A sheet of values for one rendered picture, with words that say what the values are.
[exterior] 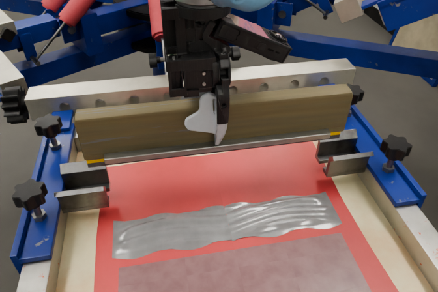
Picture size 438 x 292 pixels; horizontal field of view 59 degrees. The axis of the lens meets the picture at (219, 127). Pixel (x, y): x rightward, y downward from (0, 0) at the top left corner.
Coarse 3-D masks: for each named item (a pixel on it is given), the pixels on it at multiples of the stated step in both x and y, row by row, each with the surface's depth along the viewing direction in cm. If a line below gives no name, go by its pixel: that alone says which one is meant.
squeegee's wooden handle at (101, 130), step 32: (256, 96) 57; (288, 96) 57; (320, 96) 58; (352, 96) 59; (96, 128) 54; (128, 128) 55; (160, 128) 56; (256, 128) 59; (288, 128) 60; (320, 128) 61
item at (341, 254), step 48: (288, 144) 77; (240, 192) 67; (288, 192) 67; (336, 192) 67; (240, 240) 60; (288, 240) 60; (336, 240) 59; (288, 288) 53; (336, 288) 53; (384, 288) 53
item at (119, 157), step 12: (300, 132) 61; (312, 132) 61; (324, 132) 61; (192, 144) 58; (204, 144) 58; (228, 144) 58; (240, 144) 59; (252, 144) 59; (264, 144) 59; (276, 144) 60; (108, 156) 56; (120, 156) 56; (132, 156) 56; (144, 156) 57; (156, 156) 57; (168, 156) 58
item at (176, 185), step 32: (160, 160) 74; (192, 160) 74; (128, 192) 67; (160, 192) 67; (192, 192) 67; (96, 256) 57; (160, 256) 57; (192, 256) 57; (224, 256) 57; (96, 288) 53; (128, 288) 53; (160, 288) 53; (192, 288) 53; (224, 288) 53
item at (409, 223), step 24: (72, 144) 72; (384, 192) 63; (408, 216) 59; (408, 240) 58; (432, 240) 55; (24, 264) 52; (48, 264) 52; (432, 264) 53; (24, 288) 50; (48, 288) 50; (432, 288) 53
